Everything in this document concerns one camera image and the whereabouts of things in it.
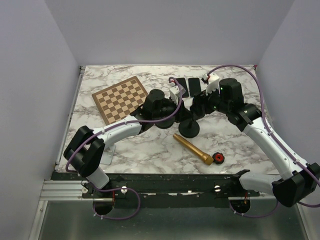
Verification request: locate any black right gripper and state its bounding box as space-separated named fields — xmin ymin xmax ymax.
xmin=190 ymin=82 xmax=231 ymax=117

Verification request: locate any teal phone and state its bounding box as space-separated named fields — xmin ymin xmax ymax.
xmin=188 ymin=77 xmax=202 ymax=98

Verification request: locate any black phone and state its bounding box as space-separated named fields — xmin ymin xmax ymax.
xmin=176 ymin=77 xmax=189 ymax=98

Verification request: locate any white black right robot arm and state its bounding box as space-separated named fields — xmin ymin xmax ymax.
xmin=190 ymin=78 xmax=320 ymax=207

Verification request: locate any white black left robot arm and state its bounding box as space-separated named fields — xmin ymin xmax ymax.
xmin=63 ymin=89 xmax=193 ymax=198

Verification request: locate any black phone stand ribbed base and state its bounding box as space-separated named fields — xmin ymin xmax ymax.
xmin=178 ymin=112 xmax=200 ymax=139

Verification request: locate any black small phone stand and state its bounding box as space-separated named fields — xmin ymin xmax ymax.
xmin=155 ymin=119 xmax=174 ymax=130

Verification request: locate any gold metal cylinder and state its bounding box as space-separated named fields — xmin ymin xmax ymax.
xmin=173 ymin=133 xmax=214 ymax=166

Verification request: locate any black red knob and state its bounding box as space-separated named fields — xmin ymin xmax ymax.
xmin=212 ymin=152 xmax=225 ymax=165

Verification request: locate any wooden chessboard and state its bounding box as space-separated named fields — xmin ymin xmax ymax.
xmin=92 ymin=76 xmax=148 ymax=125

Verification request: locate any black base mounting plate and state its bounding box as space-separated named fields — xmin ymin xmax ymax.
xmin=51 ymin=172 xmax=260 ymax=209

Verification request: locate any silver metal plate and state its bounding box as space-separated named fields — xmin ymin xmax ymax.
xmin=100 ymin=144 xmax=116 ymax=165

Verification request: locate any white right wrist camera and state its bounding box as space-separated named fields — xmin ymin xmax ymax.
xmin=201 ymin=72 xmax=220 ymax=95

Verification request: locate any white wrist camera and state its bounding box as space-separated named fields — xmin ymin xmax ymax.
xmin=201 ymin=72 xmax=220 ymax=95
xmin=169 ymin=84 xmax=185 ymax=105

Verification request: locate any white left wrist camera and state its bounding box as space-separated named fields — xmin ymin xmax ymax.
xmin=169 ymin=84 xmax=185 ymax=105

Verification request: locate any aluminium table edge rail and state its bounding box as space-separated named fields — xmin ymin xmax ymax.
xmin=27 ymin=65 xmax=86 ymax=240

